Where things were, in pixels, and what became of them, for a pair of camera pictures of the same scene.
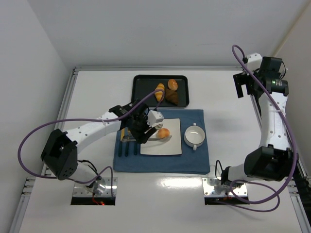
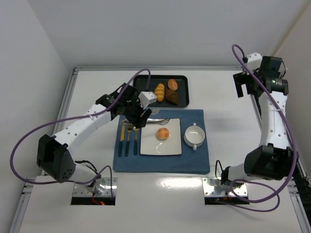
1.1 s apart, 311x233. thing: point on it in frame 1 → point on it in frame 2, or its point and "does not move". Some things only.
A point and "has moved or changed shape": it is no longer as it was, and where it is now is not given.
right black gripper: [238, 82] does not move
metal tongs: [128, 138] has moved or changed shape
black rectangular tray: [143, 85] does not move
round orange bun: [163, 132] does not move
